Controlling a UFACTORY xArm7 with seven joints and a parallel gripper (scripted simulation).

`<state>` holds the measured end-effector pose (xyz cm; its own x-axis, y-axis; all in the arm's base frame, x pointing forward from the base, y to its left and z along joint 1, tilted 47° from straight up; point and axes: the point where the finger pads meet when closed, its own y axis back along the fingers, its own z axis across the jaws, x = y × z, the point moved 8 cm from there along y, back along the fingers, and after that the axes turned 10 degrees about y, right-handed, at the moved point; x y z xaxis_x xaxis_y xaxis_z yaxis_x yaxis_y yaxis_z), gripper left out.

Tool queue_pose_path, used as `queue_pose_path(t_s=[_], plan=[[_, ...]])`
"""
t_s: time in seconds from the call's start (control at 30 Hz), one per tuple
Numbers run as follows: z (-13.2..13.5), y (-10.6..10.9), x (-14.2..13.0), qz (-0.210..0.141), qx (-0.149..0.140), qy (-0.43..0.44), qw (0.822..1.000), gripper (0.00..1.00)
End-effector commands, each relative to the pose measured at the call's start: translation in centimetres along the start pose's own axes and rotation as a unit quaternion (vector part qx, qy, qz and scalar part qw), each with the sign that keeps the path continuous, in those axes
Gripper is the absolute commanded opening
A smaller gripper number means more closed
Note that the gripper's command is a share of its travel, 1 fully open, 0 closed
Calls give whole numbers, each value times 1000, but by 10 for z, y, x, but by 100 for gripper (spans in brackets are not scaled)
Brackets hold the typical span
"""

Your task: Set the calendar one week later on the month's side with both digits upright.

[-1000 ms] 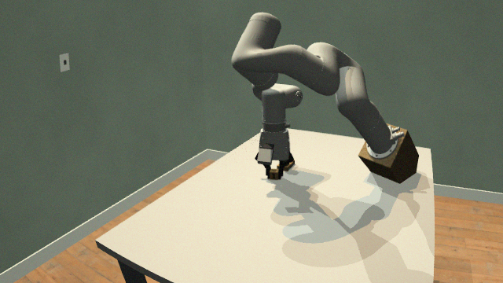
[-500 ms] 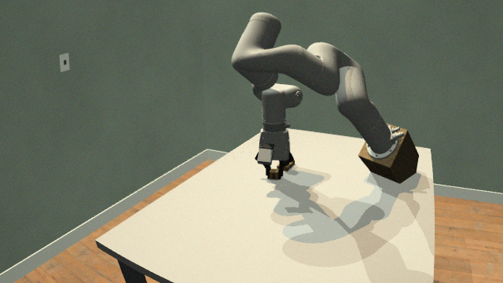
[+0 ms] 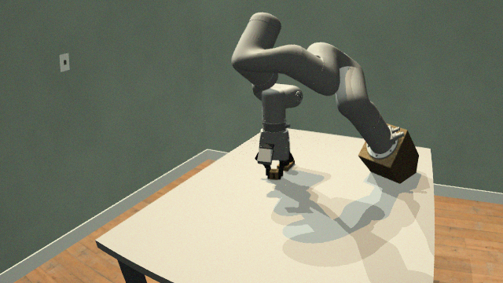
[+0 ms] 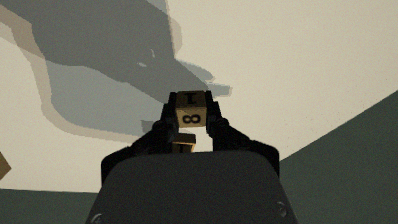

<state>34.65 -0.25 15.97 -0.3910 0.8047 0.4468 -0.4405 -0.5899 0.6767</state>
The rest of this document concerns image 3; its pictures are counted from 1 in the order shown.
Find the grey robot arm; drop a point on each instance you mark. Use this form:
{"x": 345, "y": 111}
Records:
{"x": 329, "y": 71}

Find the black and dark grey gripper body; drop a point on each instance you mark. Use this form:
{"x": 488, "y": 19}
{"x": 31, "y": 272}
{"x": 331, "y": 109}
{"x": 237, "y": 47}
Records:
{"x": 280, "y": 140}

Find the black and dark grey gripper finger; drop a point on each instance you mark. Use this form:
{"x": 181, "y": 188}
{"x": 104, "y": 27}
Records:
{"x": 267, "y": 167}
{"x": 282, "y": 165}

